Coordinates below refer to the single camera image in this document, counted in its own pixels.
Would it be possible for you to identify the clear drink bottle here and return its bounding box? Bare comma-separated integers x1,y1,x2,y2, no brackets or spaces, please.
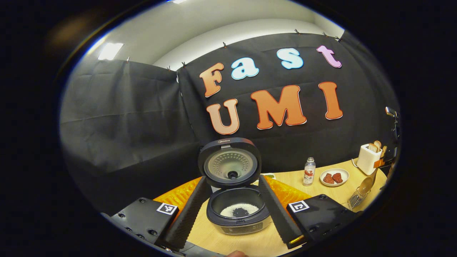
303,157,316,186

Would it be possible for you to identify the white toaster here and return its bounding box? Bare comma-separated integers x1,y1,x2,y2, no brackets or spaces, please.
356,144,382,176

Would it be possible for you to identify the ceiling light panel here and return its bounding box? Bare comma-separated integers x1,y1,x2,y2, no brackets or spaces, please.
97,43,124,60

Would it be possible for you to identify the metal wire chopstick holder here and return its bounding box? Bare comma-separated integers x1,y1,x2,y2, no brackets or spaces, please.
347,187,372,210

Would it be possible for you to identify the white round plate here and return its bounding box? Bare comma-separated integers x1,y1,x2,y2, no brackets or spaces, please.
320,168,350,187

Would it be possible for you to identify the dark grey rice cooker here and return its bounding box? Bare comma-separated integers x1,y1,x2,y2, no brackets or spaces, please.
197,137,272,235

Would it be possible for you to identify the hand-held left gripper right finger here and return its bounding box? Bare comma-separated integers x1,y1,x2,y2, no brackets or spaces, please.
258,174,359,250

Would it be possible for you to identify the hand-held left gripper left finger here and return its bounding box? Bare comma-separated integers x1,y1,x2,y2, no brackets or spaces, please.
102,176,213,250

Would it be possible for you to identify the white rice pile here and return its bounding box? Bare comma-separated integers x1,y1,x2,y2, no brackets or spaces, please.
220,203,260,218

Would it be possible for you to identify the wooden spoon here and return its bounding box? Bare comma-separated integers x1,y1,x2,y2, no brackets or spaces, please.
358,167,380,196

